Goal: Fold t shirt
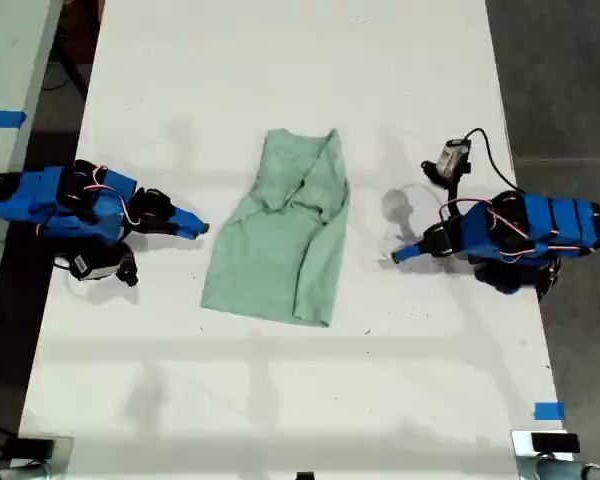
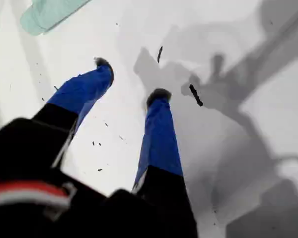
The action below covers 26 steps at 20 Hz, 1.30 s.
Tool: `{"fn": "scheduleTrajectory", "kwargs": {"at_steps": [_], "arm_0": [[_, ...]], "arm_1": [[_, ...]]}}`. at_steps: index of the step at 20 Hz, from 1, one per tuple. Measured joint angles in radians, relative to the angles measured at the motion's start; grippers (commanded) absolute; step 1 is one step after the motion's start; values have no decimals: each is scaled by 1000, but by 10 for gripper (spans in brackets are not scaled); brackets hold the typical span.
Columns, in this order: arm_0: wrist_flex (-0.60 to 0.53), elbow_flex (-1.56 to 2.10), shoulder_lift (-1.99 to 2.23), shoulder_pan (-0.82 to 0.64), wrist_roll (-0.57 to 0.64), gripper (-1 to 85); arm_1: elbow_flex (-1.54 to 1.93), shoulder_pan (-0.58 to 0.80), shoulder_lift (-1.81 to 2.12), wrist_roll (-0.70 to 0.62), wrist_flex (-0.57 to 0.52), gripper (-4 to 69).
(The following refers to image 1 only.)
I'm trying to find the pale green T-shirt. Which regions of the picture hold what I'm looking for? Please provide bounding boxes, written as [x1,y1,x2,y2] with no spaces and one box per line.
[199,127,353,329]

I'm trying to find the white side table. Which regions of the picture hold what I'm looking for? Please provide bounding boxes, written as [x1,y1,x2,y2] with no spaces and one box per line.
[0,0,65,324]

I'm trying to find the short blue tape piece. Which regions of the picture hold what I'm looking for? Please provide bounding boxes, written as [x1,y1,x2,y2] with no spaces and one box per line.
[533,401,567,422]

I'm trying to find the small black box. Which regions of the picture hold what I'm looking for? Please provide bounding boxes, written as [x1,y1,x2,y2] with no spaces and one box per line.
[530,433,581,454]
[3,437,57,459]

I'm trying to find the grey metal pipe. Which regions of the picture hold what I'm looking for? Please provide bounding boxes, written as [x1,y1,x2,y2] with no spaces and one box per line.
[535,455,600,480]

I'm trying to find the black camera stalk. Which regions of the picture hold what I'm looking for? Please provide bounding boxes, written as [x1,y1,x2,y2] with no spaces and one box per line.
[444,174,464,215]

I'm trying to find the black white wrist camera box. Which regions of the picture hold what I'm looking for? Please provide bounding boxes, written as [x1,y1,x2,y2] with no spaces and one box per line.
[421,139,474,191]
[53,242,140,288]

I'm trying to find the black camera cable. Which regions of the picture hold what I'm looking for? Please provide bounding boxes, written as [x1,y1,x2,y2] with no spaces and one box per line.
[463,127,524,194]

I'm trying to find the thin black floor cable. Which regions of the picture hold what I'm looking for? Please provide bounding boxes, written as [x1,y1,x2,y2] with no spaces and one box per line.
[43,29,90,94]

